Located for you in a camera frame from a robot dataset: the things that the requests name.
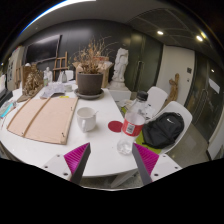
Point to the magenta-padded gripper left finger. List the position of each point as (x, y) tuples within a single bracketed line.
[(75, 160)]

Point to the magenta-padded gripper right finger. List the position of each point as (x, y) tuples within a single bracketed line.
[(148, 160)]

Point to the clear red-labelled drink bottle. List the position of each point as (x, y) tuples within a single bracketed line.
[(133, 126)]

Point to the black backpack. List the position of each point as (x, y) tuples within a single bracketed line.
[(163, 130)]

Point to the white ceramic mug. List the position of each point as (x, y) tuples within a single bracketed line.
[(85, 120)]

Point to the flat round red coaster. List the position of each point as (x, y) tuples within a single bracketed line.
[(114, 126)]

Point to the stack of papers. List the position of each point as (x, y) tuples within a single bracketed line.
[(150, 110)]

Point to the thin stirrer in mug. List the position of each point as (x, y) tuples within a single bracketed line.
[(95, 113)]

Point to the beige wood-framed board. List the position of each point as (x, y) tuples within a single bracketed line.
[(43, 120)]

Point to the white chair with backpack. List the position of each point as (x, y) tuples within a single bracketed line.
[(181, 108)]

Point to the white chair with papers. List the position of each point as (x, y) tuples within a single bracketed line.
[(156, 96)]

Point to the small yellow strip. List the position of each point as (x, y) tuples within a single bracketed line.
[(64, 97)]

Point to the grey plant pot saucer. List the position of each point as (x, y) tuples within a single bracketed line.
[(88, 97)]

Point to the small white cup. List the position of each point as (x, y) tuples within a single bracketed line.
[(68, 88)]

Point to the printed newspaper sheet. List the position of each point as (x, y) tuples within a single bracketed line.
[(53, 89)]

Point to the wooden mannequin figure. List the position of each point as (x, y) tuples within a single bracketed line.
[(174, 86)]

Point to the dark pot with dried plant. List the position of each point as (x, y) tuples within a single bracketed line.
[(89, 83)]

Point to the grey spray bottle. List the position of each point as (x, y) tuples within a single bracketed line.
[(64, 77)]

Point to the white chair behind table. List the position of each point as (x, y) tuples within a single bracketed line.
[(68, 75)]

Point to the colourful book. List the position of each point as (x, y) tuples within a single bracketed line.
[(6, 108)]

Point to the brown wooden carved model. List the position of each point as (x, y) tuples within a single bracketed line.
[(33, 83)]

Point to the small white figurine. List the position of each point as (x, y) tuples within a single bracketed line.
[(48, 75)]

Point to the black box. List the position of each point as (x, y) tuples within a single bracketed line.
[(5, 96)]

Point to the wooden easel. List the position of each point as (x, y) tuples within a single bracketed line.
[(65, 60)]

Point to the tall white plaster statue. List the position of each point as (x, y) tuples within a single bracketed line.
[(120, 63)]

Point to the white cabinet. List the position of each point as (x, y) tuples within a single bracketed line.
[(15, 66)]

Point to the round ceiling spotlight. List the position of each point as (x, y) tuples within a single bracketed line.
[(199, 38), (160, 32)]

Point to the long ceiling strip light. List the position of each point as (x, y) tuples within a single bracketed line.
[(50, 11)]

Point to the white statue pedestal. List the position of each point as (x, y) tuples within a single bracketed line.
[(118, 91)]

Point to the black wall screen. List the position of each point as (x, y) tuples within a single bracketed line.
[(43, 50)]

